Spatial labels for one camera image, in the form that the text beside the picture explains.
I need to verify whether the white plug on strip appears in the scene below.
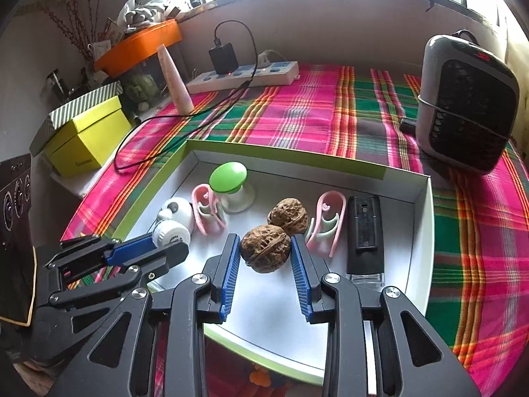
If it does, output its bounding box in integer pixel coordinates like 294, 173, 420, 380
257, 49, 286, 69

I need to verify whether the black charger adapter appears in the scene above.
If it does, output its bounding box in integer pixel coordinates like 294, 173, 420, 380
209, 43, 238, 75

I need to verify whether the brown walnut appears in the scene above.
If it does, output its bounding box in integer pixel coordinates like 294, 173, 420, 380
267, 198, 308, 236
239, 224, 291, 273

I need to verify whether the black rectangular device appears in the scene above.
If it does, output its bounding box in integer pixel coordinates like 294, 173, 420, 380
346, 195, 385, 283

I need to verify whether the orange box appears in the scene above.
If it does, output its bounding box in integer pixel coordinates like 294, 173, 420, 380
93, 19, 182, 78

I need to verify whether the white cardboard box tray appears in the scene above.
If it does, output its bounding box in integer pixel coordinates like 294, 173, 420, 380
114, 141, 435, 393

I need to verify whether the yellow shoe box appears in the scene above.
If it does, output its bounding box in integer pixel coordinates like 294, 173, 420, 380
44, 96, 132, 177

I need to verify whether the pink clip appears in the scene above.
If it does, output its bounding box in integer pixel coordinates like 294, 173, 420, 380
305, 191, 346, 258
191, 184, 226, 236

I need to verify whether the black charger cable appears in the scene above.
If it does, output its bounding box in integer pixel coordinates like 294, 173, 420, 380
113, 19, 260, 176

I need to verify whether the panda round toy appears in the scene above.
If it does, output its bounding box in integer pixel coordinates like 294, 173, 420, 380
157, 197, 194, 234

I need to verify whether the pink plaid tablecloth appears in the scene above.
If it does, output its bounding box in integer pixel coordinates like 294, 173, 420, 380
64, 65, 528, 396

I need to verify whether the pink cream tube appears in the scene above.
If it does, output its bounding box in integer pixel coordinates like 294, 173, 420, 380
157, 45, 194, 116

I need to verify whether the white round jar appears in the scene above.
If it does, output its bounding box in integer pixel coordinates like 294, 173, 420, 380
151, 220, 191, 247

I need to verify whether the white power strip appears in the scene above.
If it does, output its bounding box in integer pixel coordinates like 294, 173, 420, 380
186, 61, 300, 94

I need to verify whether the grey black mini heater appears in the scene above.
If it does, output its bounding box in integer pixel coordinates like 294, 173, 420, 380
415, 30, 519, 174

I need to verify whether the green mushroom massager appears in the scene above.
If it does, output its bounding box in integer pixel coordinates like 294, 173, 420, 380
209, 161, 256, 214

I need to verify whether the green striped box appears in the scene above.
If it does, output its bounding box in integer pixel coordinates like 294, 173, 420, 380
29, 81, 124, 157

